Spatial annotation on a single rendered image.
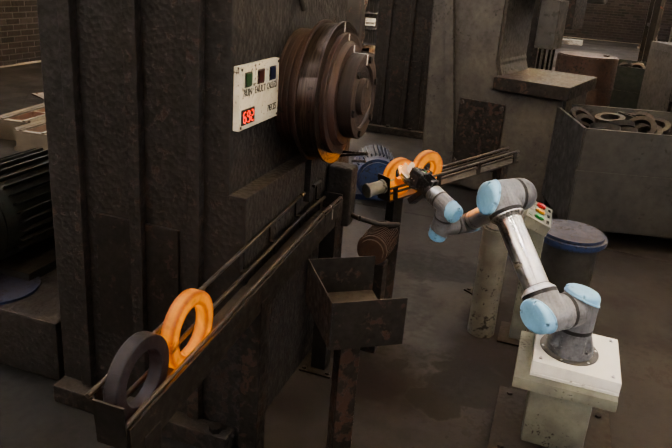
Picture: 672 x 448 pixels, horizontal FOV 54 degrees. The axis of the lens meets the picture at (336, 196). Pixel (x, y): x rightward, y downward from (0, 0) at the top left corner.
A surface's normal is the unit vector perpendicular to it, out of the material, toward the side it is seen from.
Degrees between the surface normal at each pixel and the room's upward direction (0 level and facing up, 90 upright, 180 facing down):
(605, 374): 2
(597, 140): 90
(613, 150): 90
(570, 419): 90
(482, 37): 90
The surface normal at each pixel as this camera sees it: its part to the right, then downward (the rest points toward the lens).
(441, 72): -0.55, 0.24
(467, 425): 0.07, -0.94
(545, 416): -0.33, 0.29
